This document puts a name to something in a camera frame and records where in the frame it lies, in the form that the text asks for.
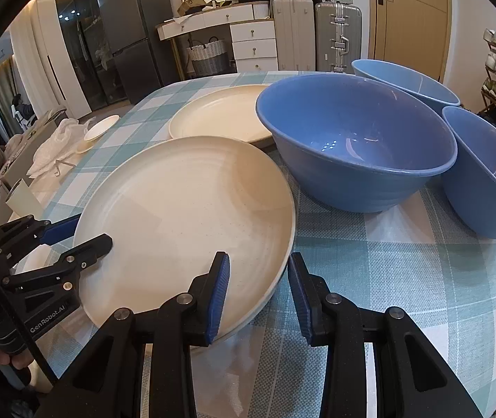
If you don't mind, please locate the green checked tablecloth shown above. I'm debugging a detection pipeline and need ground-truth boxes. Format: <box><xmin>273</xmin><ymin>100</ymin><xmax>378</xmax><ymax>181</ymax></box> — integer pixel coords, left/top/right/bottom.
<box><xmin>41</xmin><ymin>70</ymin><xmax>496</xmax><ymax>418</ymax></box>

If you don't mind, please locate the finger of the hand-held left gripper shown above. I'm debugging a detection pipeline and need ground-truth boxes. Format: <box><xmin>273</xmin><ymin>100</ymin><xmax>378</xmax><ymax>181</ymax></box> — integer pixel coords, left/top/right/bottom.
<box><xmin>0</xmin><ymin>216</ymin><xmax>79</xmax><ymax>267</ymax></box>
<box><xmin>3</xmin><ymin>233</ymin><xmax>114</xmax><ymax>297</ymax></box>

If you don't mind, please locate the open cardboard box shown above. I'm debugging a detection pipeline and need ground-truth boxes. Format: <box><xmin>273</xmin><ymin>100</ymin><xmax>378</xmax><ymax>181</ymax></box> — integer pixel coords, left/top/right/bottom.
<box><xmin>177</xmin><ymin>0</ymin><xmax>208</xmax><ymax>16</ymax></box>

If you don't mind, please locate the black glass cabinet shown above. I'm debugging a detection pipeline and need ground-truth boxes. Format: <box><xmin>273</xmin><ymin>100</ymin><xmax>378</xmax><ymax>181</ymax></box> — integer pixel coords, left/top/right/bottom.
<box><xmin>52</xmin><ymin>0</ymin><xmax>120</xmax><ymax>111</ymax></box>

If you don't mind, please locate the blue ceramic bowl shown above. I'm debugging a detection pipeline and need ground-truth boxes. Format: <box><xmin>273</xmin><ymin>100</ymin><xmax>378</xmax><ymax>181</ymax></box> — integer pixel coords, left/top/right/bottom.
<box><xmin>441</xmin><ymin>105</ymin><xmax>496</xmax><ymax>240</ymax></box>
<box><xmin>351</xmin><ymin>59</ymin><xmax>461</xmax><ymax>116</ymax></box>
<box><xmin>255</xmin><ymin>73</ymin><xmax>458</xmax><ymax>214</ymax></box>

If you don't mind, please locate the cream ceramic plate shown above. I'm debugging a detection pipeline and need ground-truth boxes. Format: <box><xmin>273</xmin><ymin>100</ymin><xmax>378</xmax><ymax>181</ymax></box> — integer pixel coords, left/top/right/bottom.
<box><xmin>168</xmin><ymin>84</ymin><xmax>281</xmax><ymax>149</ymax></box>
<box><xmin>73</xmin><ymin>136</ymin><xmax>297</xmax><ymax>344</ymax></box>

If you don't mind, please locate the beige suitcase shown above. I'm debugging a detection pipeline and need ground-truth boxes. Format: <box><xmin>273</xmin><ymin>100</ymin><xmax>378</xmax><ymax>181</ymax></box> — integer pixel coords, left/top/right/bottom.
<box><xmin>272</xmin><ymin>0</ymin><xmax>318</xmax><ymax>72</ymax></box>

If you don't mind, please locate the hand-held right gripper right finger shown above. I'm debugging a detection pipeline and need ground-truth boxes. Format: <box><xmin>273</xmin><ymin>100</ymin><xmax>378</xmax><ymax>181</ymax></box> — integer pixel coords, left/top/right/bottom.
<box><xmin>287</xmin><ymin>253</ymin><xmax>484</xmax><ymax>418</ymax></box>

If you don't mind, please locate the white plastic bag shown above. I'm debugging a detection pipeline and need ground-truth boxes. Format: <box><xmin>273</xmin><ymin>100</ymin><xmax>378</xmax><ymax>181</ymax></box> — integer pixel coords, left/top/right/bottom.
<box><xmin>27</xmin><ymin>118</ymin><xmax>88</xmax><ymax>179</ymax></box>

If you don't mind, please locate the white dresser with drawers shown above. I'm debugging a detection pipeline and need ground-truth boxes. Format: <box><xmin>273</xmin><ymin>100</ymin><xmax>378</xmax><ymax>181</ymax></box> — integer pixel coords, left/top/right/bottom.
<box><xmin>156</xmin><ymin>2</ymin><xmax>279</xmax><ymax>81</ymax></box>

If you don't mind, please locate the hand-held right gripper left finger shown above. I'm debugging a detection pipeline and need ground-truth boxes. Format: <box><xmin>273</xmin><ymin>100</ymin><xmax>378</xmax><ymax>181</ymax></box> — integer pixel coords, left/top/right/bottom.
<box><xmin>45</xmin><ymin>251</ymin><xmax>231</xmax><ymax>418</ymax></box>

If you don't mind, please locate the silver suitcase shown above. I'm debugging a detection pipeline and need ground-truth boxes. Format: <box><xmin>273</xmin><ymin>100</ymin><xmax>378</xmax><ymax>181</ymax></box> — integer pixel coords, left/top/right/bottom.
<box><xmin>315</xmin><ymin>2</ymin><xmax>363</xmax><ymax>74</ymax></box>

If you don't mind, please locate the small white plate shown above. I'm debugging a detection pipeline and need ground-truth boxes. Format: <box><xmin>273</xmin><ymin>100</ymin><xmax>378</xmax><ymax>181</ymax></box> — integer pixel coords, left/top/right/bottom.
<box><xmin>86</xmin><ymin>115</ymin><xmax>121</xmax><ymax>142</ymax></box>

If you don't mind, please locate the wooden door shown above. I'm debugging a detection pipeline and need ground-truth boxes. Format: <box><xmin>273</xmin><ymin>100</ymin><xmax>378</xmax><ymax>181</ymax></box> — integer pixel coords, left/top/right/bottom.
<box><xmin>372</xmin><ymin>0</ymin><xmax>453</xmax><ymax>84</ymax></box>

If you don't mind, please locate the grey refrigerator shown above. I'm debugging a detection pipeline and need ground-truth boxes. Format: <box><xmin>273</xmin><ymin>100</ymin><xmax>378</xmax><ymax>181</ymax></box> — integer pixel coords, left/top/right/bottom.
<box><xmin>97</xmin><ymin>0</ymin><xmax>175</xmax><ymax>105</ymax></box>

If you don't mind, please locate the woven laundry basket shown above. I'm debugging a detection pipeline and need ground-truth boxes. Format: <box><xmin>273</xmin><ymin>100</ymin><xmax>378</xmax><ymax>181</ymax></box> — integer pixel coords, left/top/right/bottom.
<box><xmin>187</xmin><ymin>39</ymin><xmax>230</xmax><ymax>77</ymax></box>

